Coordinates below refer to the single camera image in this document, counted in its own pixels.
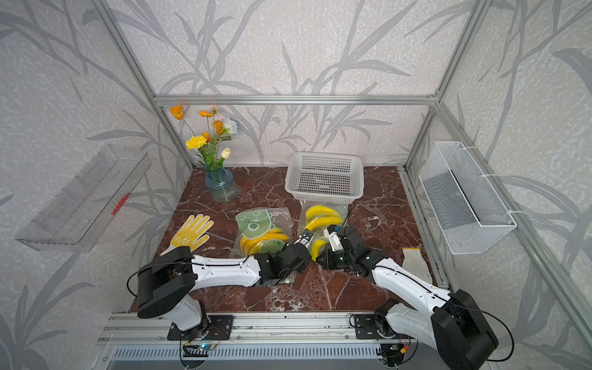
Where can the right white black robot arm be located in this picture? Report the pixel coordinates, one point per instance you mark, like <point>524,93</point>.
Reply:
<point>449,322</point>

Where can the right circuit board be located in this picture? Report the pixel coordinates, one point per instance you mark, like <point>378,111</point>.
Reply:
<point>392,355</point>

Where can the yellow work glove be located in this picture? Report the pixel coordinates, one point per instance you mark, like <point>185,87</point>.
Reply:
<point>193,233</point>

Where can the left circuit board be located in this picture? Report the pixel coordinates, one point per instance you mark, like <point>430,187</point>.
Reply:
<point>198,350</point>

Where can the white plastic basket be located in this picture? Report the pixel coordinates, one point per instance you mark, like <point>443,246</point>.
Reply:
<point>325,178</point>

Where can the left zip-top bag with bananas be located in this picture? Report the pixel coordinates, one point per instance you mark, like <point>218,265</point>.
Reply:
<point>255,223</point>

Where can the circuit board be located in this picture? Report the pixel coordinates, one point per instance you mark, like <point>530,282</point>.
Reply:
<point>198,350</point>
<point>392,355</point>

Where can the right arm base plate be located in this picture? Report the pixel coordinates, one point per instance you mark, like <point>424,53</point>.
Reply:
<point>365,325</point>

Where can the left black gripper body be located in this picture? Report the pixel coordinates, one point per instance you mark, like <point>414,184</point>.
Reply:
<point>283,277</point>

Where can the yellow banana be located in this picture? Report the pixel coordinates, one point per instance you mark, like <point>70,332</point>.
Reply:
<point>317,247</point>
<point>320,211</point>
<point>322,223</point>

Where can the bananas in left bag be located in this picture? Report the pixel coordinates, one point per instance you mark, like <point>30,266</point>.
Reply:
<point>271,241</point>

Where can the artificial flower bouquet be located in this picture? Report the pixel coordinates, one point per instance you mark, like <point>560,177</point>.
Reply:
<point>207,144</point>

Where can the clear acrylic wall shelf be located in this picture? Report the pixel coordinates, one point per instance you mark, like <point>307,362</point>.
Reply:
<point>77,217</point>

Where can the white wire mesh basket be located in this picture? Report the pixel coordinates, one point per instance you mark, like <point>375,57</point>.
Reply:
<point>470,213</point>

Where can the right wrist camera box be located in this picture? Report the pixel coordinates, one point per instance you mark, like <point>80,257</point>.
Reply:
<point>331,233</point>

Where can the aluminium frame crossbar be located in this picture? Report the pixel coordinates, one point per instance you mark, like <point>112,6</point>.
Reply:
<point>243,100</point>

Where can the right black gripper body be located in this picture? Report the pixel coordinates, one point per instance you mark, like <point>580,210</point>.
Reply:
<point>338,261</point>

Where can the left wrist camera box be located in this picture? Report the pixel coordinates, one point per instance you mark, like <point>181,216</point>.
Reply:
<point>305,238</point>

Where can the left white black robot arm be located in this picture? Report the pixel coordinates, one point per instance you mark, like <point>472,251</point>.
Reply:
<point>164,285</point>

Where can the aluminium front rail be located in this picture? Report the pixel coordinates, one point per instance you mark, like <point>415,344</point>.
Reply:
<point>247,328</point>

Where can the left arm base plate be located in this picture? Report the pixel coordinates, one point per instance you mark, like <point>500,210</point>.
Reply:
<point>215,327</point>

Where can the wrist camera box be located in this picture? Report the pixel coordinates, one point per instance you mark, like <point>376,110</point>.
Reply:
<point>305,238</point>
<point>331,233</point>

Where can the blue glass vase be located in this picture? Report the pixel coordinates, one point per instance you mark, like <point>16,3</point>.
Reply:
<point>222,186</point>

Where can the white work glove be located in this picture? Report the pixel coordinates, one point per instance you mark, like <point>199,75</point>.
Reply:
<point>415,264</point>

